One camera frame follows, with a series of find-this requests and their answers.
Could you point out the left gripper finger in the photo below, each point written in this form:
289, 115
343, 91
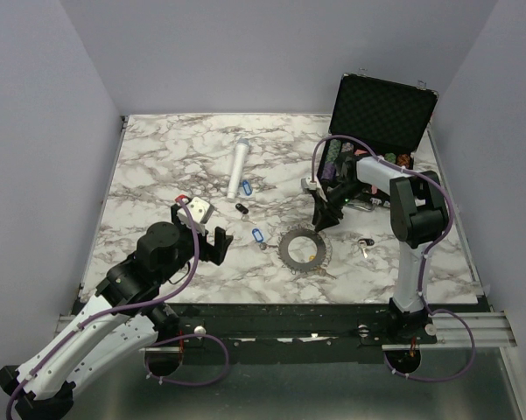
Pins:
217, 256
219, 238

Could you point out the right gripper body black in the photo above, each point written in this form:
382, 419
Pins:
340, 194

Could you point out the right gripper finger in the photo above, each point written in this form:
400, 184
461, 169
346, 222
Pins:
318, 203
330, 216

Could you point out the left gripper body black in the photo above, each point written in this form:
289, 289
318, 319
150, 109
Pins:
187, 246

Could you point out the black white tag key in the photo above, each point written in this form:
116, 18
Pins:
364, 245

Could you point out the metal keyring disc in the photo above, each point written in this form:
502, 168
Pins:
297, 245

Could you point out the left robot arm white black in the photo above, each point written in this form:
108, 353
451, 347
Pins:
125, 314

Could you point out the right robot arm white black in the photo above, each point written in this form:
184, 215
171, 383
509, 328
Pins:
419, 218

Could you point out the purple green chip stack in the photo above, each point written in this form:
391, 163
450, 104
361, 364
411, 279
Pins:
329, 169

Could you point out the black glossy tag key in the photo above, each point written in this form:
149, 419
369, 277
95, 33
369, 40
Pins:
244, 211

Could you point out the blue tag key front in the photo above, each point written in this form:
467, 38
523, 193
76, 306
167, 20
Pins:
260, 241

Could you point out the purple grey chip stack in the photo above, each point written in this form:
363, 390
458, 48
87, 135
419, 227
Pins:
346, 150

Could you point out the blue tag key by microphone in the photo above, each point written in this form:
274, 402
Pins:
246, 187

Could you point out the orange black chip stack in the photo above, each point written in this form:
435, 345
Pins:
404, 160

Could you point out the white microphone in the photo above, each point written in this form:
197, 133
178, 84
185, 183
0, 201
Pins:
241, 152

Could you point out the black poker chip case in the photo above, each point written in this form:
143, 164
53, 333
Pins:
389, 117

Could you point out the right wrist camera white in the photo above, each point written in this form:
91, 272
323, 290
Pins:
309, 185

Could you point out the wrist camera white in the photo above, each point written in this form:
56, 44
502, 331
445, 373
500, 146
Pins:
309, 185
201, 210

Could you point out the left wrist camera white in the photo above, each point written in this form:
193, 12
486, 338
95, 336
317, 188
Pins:
201, 210

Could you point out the black mounting rail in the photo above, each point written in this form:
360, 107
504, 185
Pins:
256, 334

